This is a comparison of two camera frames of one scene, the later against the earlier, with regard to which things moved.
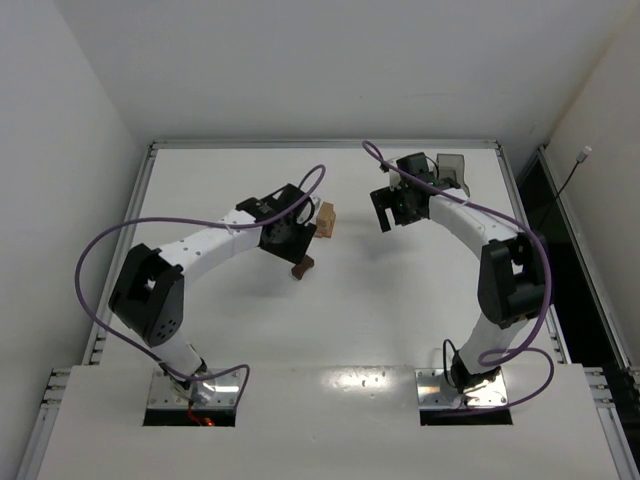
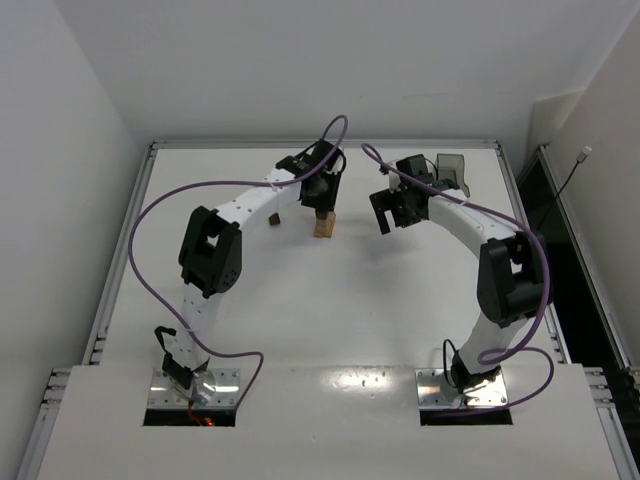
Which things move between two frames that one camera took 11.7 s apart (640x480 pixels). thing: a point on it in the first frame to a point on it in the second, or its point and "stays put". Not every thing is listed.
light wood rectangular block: x=326 y=216 stays put
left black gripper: x=304 y=239 to x=320 y=201
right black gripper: x=382 y=208 stays put
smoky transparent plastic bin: x=452 y=166 stays put
